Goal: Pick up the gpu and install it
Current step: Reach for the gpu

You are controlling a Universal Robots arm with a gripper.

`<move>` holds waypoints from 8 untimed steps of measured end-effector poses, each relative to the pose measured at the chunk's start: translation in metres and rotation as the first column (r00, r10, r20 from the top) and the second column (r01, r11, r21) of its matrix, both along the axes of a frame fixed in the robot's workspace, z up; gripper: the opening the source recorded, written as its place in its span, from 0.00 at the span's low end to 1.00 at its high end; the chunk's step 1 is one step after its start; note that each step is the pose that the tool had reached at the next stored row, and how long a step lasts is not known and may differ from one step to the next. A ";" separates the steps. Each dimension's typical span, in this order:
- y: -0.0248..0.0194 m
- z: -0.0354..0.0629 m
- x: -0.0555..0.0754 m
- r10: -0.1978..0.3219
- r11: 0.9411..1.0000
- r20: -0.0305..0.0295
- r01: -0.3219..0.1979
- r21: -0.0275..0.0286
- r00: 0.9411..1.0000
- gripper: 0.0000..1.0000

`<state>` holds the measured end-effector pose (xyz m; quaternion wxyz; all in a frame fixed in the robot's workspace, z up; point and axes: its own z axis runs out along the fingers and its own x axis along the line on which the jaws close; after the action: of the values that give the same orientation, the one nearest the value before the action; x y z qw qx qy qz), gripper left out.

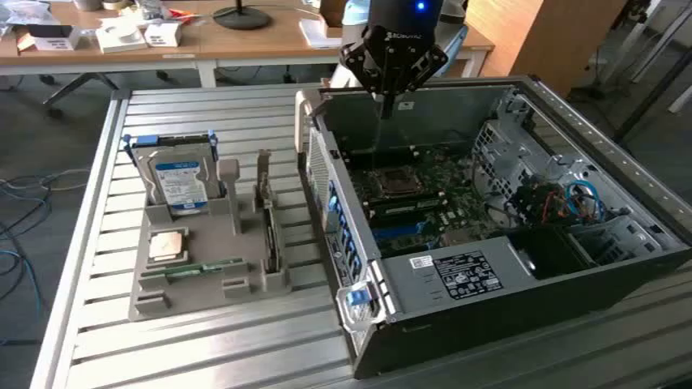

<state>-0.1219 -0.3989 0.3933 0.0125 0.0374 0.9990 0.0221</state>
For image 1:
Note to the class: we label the white paper stack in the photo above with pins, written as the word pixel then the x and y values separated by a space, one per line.
pixel 319 34

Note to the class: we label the grey wheeled table foot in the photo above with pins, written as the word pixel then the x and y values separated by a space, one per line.
pixel 67 88

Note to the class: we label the black round lamp base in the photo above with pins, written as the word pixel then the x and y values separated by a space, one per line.
pixel 241 18

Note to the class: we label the green RAM stick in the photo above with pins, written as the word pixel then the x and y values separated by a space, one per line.
pixel 195 268
pixel 406 206

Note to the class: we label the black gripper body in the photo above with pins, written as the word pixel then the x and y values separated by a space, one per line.
pixel 401 24

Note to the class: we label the clear plastic bag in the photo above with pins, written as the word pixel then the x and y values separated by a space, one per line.
pixel 27 12

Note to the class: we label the grey plastic parts rack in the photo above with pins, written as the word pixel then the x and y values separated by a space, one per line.
pixel 217 243

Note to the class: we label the small white box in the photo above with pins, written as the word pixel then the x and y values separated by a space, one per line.
pixel 162 36

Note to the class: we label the blue case latch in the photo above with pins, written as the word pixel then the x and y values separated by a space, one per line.
pixel 357 297

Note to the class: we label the green motherboard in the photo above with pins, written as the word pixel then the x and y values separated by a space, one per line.
pixel 465 202

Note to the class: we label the grey power supply unit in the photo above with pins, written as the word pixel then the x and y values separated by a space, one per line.
pixel 417 283

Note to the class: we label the CPU socket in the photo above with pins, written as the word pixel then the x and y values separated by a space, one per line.
pixel 395 181

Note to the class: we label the black open PC case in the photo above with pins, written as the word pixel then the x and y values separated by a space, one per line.
pixel 487 324

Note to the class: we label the wooden desk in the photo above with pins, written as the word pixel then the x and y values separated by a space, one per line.
pixel 70 56

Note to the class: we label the hard disk in blue carrier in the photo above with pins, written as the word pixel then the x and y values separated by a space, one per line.
pixel 179 182

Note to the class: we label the wooden cabinet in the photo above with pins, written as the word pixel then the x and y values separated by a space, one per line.
pixel 567 56

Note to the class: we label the green graphics card black fan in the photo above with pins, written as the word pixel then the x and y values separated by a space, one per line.
pixel 270 235

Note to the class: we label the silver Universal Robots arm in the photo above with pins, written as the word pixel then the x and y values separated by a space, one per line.
pixel 354 14

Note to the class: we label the brown cardboard box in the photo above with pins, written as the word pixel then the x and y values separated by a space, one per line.
pixel 330 14

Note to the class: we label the silver CPU chip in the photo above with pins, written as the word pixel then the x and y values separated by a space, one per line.
pixel 167 245

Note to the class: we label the silver metal disk bay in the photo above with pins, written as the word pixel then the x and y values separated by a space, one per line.
pixel 622 239

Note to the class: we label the blue expansion slot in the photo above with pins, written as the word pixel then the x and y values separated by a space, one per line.
pixel 398 233

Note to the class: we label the white box with tape roll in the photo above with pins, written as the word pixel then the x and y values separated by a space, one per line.
pixel 122 36

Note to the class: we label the grey cup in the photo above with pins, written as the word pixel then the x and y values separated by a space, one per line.
pixel 87 4

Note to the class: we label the white box with black insert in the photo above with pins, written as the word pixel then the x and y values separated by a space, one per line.
pixel 54 40

